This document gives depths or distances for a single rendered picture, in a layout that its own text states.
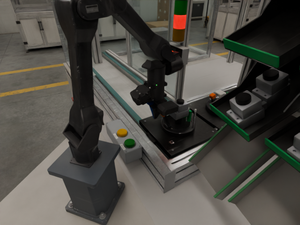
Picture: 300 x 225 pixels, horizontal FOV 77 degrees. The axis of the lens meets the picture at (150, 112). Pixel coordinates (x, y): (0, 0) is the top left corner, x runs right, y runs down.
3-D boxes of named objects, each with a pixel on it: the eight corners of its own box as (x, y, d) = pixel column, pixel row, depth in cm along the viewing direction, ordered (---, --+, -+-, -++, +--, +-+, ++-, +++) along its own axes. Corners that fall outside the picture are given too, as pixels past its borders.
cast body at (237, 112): (239, 131, 42) (236, 110, 38) (227, 119, 45) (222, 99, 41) (273, 113, 42) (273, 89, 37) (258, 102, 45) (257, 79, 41)
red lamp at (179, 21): (177, 29, 76) (179, 15, 73) (170, 27, 79) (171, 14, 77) (187, 28, 78) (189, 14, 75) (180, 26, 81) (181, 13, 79)
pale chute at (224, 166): (222, 201, 50) (214, 197, 48) (195, 164, 60) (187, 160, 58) (309, 125, 45) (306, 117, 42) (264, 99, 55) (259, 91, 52)
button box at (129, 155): (126, 164, 71) (125, 153, 68) (106, 133, 86) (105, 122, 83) (142, 157, 74) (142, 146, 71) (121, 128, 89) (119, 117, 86)
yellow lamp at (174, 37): (177, 42, 79) (177, 29, 76) (169, 39, 82) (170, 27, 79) (186, 40, 81) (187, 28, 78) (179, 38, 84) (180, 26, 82)
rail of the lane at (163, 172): (163, 193, 66) (165, 173, 60) (90, 90, 129) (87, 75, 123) (176, 186, 68) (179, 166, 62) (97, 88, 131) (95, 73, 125)
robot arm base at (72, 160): (68, 162, 52) (63, 146, 48) (82, 146, 57) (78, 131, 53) (91, 168, 50) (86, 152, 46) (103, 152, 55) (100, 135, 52)
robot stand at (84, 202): (64, 211, 61) (45, 170, 50) (90, 175, 72) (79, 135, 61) (105, 226, 57) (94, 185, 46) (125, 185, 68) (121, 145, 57)
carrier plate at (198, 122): (171, 159, 67) (171, 155, 66) (139, 123, 84) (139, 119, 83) (219, 136, 77) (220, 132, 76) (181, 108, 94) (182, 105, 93)
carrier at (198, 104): (221, 135, 78) (229, 109, 71) (184, 107, 95) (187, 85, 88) (258, 117, 88) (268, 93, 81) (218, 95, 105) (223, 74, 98)
